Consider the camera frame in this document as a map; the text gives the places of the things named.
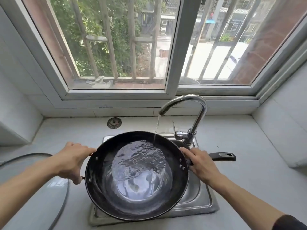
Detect white framed window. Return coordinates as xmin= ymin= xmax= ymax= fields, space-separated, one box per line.
xmin=0 ymin=0 xmax=307 ymax=109

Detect person's right forearm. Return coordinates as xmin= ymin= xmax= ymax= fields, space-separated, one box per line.
xmin=209 ymin=175 xmax=286 ymax=230

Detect white work glove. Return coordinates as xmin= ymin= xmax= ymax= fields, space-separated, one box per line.
xmin=86 ymin=76 xmax=113 ymax=88

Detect stainless steel sink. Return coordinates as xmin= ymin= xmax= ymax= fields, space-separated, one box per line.
xmin=88 ymin=134 xmax=220 ymax=227

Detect black wok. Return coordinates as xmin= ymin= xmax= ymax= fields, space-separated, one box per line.
xmin=81 ymin=131 xmax=237 ymax=221

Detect round metal sink strainer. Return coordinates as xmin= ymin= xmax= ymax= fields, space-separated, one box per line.
xmin=107 ymin=117 xmax=122 ymax=130

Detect chrome faucet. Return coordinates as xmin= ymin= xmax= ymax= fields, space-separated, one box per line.
xmin=158 ymin=94 xmax=208 ymax=146

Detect person's left hand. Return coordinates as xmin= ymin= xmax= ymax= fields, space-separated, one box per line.
xmin=49 ymin=142 xmax=98 ymax=185

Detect person's left forearm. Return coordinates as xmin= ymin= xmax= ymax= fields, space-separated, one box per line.
xmin=0 ymin=158 xmax=58 ymax=229

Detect window security bars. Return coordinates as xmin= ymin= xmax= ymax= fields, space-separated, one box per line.
xmin=69 ymin=0 xmax=262 ymax=81

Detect person's right hand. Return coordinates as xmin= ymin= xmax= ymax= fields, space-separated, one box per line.
xmin=179 ymin=147 xmax=224 ymax=187

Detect black shirt sleeve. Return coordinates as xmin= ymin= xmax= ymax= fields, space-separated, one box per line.
xmin=272 ymin=214 xmax=307 ymax=230

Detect glass pot lid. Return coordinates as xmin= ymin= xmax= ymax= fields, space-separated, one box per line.
xmin=0 ymin=152 xmax=71 ymax=230

